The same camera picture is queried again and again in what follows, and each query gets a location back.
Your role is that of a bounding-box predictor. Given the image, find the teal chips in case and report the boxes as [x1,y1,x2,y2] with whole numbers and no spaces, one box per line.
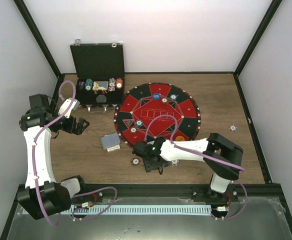
[85,78,93,91]

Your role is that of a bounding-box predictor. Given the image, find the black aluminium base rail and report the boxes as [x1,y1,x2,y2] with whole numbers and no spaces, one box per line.
[80,183,285,204]

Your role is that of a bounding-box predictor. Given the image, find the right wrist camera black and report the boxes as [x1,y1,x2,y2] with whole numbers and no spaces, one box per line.
[132,141,148,158]

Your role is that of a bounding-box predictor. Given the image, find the lone blue white chip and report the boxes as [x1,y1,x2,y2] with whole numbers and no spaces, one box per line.
[229,124,237,132]

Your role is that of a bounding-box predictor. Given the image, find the black round button in case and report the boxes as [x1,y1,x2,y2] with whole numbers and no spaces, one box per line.
[96,94,107,103]

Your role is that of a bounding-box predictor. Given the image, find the blue blind button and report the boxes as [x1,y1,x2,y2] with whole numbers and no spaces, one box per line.
[152,93,161,100]

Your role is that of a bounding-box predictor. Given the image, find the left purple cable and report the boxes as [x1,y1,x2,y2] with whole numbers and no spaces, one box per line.
[32,80,77,227]

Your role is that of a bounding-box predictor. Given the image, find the blue poker chip stack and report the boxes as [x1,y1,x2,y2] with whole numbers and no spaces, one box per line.
[170,159,179,167]

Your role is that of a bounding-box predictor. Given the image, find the card deck in case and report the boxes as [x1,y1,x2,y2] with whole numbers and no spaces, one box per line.
[92,81,109,91]

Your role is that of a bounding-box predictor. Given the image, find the light blue slotted cable duct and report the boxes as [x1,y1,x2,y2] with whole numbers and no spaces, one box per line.
[61,205,212,216]

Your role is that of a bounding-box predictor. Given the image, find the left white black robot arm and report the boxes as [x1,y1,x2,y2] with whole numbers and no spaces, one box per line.
[17,94,90,220]

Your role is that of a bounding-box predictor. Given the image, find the red poker chip stack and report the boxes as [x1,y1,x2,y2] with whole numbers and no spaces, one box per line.
[130,158,140,166]

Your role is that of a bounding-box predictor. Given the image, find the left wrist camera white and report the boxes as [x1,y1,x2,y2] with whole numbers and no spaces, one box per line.
[58,98,80,119]

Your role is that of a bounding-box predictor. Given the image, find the black poker chip case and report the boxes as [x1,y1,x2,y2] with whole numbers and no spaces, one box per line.
[70,39,125,113]

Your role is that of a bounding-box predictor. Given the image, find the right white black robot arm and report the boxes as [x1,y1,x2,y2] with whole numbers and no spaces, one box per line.
[141,133,245,202]

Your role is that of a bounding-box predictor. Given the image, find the round red black poker mat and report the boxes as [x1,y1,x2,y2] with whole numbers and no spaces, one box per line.
[113,83,201,148]

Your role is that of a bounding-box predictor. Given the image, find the orange chips in case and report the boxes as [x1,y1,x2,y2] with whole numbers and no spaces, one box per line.
[115,78,124,89]

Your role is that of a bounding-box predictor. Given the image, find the orange dealer button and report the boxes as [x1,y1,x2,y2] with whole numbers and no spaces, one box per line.
[175,135,185,142]

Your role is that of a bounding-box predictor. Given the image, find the blue card deck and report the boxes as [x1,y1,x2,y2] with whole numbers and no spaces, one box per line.
[100,132,121,150]

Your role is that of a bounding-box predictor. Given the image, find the teal chip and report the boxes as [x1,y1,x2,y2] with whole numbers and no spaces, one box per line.
[135,119,143,127]
[170,94,177,100]

